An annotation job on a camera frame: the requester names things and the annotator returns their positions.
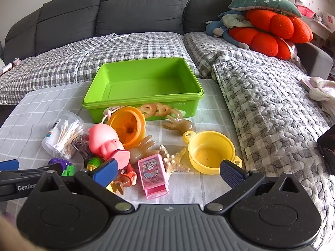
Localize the dark translucent hair clip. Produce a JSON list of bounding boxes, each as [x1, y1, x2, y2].
[[71, 134, 91, 169]]

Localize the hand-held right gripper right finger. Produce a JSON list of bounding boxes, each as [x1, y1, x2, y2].
[[204, 159, 311, 213]]

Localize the green plastic box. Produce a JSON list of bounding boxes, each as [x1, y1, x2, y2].
[[82, 57, 205, 123]]

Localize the beige starfish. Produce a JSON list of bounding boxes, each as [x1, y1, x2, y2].
[[159, 145, 190, 175]]

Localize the yellow toy corn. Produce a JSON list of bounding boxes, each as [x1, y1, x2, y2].
[[87, 156, 104, 171]]

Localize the pink basket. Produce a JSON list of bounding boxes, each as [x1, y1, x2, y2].
[[297, 5, 314, 19]]

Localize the pink cartoon card box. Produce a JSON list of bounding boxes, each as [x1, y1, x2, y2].
[[138, 154, 168, 199]]

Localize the orange pumpkin toy bucket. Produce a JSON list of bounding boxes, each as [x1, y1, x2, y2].
[[101, 105, 146, 149]]

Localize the green snowflake pillow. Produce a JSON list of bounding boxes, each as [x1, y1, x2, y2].
[[228, 0, 303, 19]]

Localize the yellow toy pot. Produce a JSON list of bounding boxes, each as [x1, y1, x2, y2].
[[182, 131, 242, 175]]

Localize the pale grid-patterned sheet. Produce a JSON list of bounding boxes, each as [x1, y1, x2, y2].
[[0, 78, 244, 215]]

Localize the orange red toy figure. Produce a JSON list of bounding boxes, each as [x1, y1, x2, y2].
[[106, 163, 138, 195]]

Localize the dark grey sofa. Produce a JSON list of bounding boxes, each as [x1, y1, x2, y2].
[[0, 0, 334, 84]]

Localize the clear cotton swab container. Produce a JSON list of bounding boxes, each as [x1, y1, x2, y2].
[[41, 111, 85, 160]]

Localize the orange ring gummy string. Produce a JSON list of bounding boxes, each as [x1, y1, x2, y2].
[[140, 103, 172, 117]]

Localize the pink pig toy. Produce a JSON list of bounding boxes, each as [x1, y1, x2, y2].
[[88, 124, 130, 170]]

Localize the tan rubber hand toy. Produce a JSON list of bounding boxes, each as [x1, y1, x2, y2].
[[128, 135, 160, 166], [164, 108, 195, 134]]

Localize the white plush toy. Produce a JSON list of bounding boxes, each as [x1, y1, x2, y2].
[[309, 76, 335, 115]]

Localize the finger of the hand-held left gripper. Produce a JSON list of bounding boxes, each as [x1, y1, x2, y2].
[[0, 165, 64, 180], [0, 159, 19, 172]]

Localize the purple toy grapes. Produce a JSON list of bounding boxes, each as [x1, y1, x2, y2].
[[48, 157, 76, 177]]

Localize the white wall shelf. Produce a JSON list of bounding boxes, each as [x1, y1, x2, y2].
[[285, 0, 335, 41]]

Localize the grey quilted blanket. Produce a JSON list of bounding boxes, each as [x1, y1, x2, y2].
[[212, 60, 335, 241]]

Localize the grey checked sofa cover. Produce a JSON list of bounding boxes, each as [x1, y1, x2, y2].
[[182, 31, 309, 80], [0, 31, 201, 105]]

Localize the blue plush toy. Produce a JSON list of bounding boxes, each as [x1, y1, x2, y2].
[[205, 10, 254, 49]]

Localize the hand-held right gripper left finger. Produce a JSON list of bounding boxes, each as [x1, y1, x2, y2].
[[27, 158, 135, 213]]

